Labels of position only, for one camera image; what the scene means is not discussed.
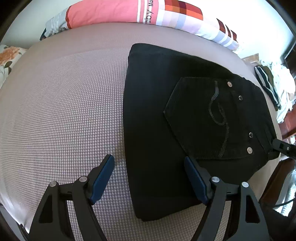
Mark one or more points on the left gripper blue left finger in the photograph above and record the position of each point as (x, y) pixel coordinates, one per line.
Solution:
(51, 220)

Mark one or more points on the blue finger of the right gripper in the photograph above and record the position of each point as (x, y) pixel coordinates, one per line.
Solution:
(285, 148)

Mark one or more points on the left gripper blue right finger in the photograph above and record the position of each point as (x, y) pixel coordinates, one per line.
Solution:
(246, 220)

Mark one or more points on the black denim pants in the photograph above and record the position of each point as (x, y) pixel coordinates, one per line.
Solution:
(176, 106)

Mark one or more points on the pile of white clothes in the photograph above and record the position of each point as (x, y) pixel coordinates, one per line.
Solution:
(284, 84)

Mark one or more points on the dark striped garment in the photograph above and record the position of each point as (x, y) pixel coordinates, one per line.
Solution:
(265, 79)

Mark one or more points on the beige woven bed mat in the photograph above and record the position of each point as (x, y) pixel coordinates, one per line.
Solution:
(62, 113)

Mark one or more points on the pink striped pillow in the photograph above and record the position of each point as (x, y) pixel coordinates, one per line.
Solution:
(188, 16)

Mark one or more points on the floral orange pillow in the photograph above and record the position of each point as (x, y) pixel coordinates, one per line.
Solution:
(9, 56)

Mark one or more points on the grey cloth under pillow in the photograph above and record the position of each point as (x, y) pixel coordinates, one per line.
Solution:
(55, 25)

